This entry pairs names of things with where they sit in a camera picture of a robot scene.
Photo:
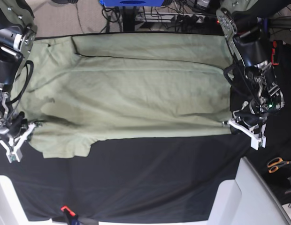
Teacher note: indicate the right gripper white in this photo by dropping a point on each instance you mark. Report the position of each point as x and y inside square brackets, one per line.
[13, 143]

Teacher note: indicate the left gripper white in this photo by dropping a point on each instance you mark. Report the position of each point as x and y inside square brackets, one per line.
[252, 125]

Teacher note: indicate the light green T-shirt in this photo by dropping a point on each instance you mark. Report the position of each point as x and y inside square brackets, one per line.
[93, 88]

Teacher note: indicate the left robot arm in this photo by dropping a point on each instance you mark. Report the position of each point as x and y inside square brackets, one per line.
[253, 58]

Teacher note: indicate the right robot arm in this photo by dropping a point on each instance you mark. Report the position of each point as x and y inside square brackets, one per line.
[17, 34]

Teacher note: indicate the white bin right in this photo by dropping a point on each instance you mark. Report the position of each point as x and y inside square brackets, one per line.
[246, 200]

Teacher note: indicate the white bin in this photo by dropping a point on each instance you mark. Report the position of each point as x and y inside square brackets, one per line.
[11, 211]
[246, 200]

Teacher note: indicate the white bin left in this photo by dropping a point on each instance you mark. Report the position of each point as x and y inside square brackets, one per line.
[11, 211]

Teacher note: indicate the black table cloth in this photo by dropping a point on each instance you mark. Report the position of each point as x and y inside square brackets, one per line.
[151, 180]

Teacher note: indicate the red black clamp right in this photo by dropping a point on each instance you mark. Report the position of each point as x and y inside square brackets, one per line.
[277, 49]

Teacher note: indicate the red black clamp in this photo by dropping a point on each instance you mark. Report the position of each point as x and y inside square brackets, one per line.
[70, 217]
[277, 49]

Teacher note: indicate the red black clamp bottom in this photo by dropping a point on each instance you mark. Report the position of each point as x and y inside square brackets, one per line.
[70, 217]

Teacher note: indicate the white power strip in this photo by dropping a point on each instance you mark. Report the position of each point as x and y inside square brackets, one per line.
[151, 17]

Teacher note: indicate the blue box on stand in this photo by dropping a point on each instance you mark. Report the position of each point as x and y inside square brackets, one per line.
[132, 3]

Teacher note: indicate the black stand pole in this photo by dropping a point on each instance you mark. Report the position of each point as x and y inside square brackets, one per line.
[129, 15]

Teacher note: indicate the orange handled scissors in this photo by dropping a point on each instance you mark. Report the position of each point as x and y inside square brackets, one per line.
[276, 163]

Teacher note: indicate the blue clamp on frame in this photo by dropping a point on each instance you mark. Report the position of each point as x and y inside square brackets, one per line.
[264, 25]

